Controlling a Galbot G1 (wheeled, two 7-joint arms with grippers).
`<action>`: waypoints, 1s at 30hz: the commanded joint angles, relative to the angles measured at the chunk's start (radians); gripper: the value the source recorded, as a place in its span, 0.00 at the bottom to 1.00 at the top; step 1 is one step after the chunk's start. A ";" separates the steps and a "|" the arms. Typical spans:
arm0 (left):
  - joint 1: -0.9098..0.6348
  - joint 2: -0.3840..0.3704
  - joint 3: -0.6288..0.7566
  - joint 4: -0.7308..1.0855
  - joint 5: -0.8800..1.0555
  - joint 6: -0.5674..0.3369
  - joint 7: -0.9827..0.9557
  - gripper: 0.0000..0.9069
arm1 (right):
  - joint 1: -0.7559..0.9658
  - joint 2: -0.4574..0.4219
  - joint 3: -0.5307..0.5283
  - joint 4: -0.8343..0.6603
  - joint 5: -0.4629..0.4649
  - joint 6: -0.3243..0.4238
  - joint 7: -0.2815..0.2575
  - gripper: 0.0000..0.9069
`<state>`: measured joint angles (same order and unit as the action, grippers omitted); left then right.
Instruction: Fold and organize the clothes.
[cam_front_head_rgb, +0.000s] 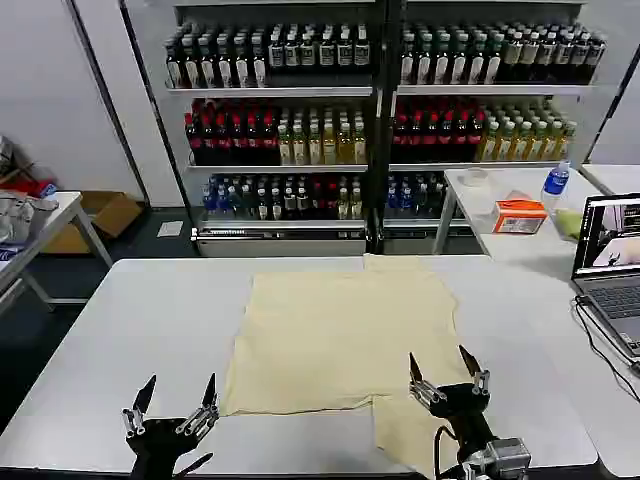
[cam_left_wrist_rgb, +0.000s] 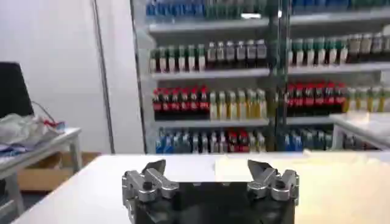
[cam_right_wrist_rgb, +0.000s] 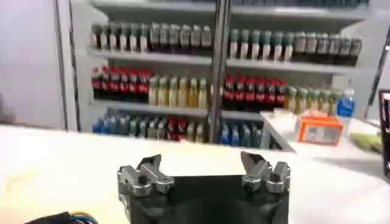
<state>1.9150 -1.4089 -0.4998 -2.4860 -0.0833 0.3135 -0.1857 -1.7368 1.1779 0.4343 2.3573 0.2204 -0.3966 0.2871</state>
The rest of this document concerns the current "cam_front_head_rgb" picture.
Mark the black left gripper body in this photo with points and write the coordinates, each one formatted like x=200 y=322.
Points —
x=155 y=445

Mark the white table with bare top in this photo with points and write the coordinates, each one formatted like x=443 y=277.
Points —
x=617 y=175

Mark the brown cardboard box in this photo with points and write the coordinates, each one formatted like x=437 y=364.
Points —
x=112 y=215

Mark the white paper sheet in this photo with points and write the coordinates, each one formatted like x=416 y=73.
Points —
x=170 y=229

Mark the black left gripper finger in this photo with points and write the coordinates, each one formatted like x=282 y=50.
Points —
x=207 y=402
x=142 y=405

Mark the orange tissue box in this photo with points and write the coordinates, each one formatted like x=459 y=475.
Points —
x=520 y=217

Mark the red bag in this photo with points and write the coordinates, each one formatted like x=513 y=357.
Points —
x=30 y=187

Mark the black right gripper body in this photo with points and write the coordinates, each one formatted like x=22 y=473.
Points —
x=462 y=407

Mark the blue label water bottle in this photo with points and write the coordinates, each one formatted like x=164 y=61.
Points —
x=555 y=185

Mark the grey cluttered side table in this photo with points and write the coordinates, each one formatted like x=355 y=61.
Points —
x=60 y=210

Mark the shelf rack full of bottles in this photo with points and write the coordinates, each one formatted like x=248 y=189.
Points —
x=380 y=125

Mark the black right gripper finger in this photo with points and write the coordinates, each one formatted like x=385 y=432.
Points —
x=480 y=382
x=422 y=390

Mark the white tape roll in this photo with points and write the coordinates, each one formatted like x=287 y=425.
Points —
x=473 y=177

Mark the cream yellow shirt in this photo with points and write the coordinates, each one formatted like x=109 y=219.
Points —
x=340 y=340

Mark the grey plastic bag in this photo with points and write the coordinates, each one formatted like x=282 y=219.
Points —
x=22 y=215

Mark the grey open laptop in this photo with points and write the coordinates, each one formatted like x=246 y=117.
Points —
x=610 y=280

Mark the white side table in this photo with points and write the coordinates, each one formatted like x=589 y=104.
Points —
x=515 y=250

